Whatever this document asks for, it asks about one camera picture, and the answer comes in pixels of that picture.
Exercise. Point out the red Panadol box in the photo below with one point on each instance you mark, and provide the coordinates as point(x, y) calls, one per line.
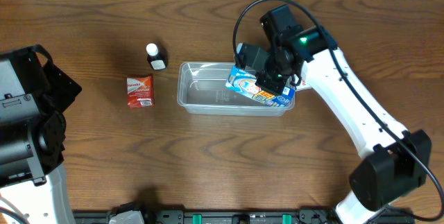
point(140, 92)

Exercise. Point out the clear plastic container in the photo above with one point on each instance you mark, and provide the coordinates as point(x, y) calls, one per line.
point(202, 90)

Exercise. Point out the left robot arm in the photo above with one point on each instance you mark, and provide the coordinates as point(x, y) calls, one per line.
point(34, 95)

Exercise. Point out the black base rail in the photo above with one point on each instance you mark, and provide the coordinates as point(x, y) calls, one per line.
point(139, 213)

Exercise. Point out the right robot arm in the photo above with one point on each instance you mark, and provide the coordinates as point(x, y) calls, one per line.
point(394, 160)

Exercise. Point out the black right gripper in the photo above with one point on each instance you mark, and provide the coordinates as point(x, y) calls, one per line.
point(269, 85)

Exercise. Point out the dark medicine bottle white cap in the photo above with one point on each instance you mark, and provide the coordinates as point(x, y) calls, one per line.
point(155, 57)

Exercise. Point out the white Panadol box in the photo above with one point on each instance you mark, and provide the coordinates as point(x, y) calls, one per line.
point(303, 86)

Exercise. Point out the blue Cool Fever box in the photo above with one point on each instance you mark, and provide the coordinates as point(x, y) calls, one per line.
point(244, 83)

